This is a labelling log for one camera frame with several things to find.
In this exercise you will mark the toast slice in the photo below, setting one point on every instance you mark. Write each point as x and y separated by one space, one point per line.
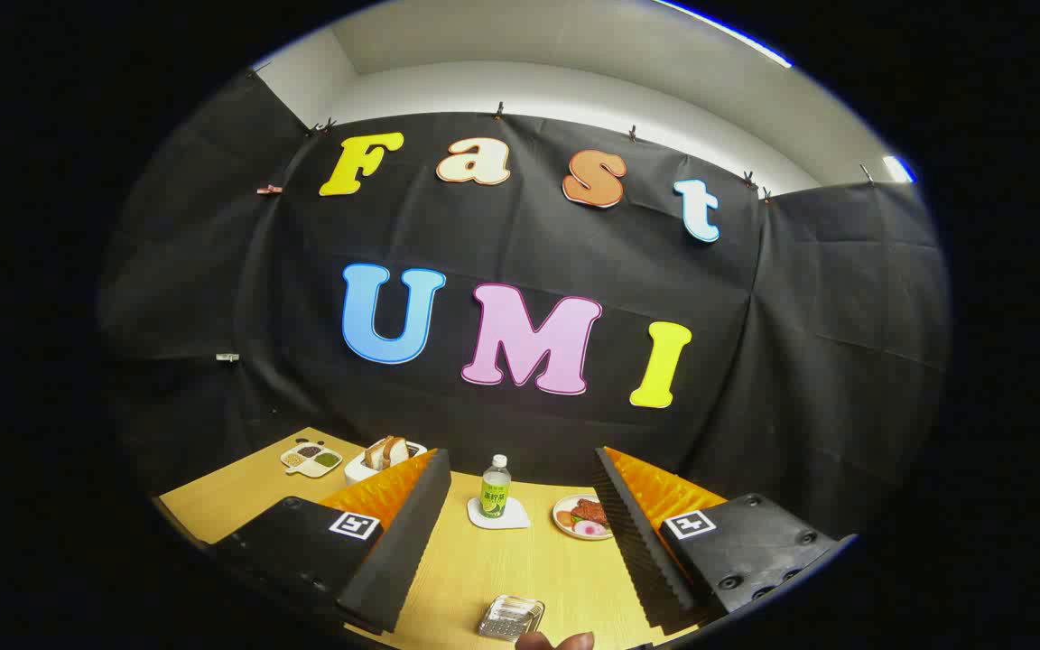
376 453
398 450

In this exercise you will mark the white coaster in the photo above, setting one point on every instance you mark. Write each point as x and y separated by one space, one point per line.
515 519

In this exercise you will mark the green label drink bottle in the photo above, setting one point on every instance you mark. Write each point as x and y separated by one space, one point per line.
495 492

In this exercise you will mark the brown meat piece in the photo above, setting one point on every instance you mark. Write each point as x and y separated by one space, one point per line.
590 511

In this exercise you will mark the white divided condiment dish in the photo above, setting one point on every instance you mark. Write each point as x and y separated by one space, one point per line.
311 459

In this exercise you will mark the white plate of food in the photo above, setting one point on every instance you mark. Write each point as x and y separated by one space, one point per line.
565 516

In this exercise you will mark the pink round food slice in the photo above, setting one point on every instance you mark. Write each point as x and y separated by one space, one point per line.
589 528

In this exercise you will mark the perforated steel basket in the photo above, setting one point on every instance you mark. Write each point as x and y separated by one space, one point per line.
511 617

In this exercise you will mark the white toaster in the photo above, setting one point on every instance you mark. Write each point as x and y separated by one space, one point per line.
359 469

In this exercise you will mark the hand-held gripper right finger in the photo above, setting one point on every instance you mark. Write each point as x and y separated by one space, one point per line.
642 560

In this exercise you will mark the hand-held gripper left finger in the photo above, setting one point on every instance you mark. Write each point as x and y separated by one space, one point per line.
403 551

